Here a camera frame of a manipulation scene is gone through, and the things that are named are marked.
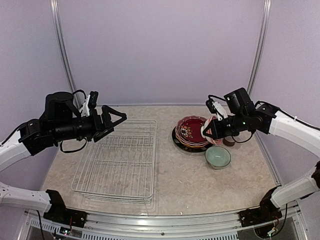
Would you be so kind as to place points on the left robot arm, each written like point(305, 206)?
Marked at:
point(60, 121)

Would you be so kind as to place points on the right aluminium corner post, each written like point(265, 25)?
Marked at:
point(260, 45)

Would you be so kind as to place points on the light green ceramic bowl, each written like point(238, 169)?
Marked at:
point(217, 157)

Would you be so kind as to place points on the red patterned white bowl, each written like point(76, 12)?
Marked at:
point(210, 140)

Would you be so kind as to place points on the brown cup white base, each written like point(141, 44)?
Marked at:
point(228, 142)

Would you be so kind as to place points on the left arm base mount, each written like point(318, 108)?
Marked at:
point(67, 216)

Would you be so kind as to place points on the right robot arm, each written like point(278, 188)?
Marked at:
point(268, 119)

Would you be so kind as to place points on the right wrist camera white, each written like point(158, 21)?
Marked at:
point(216, 108)

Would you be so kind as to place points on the left aluminium corner post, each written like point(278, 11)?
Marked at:
point(61, 43)

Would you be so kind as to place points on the aluminium corner post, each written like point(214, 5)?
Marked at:
point(61, 43)
point(260, 45)

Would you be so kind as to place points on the light pink plate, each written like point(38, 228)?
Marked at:
point(190, 144)

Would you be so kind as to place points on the white wire dish rack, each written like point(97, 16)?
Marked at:
point(121, 166)

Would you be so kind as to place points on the black striped rim plate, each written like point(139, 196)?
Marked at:
point(173, 135)

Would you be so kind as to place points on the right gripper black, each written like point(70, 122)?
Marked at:
point(217, 133)

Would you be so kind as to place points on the yellow polka dot plate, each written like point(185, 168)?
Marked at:
point(191, 148)

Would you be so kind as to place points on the dark pink dotted plate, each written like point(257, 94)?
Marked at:
point(188, 132)

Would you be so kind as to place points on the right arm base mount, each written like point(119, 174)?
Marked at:
point(258, 215)

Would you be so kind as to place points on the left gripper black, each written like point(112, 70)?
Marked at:
point(99, 128)

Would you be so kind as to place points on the aluminium front rail frame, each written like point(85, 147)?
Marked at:
point(226, 225)

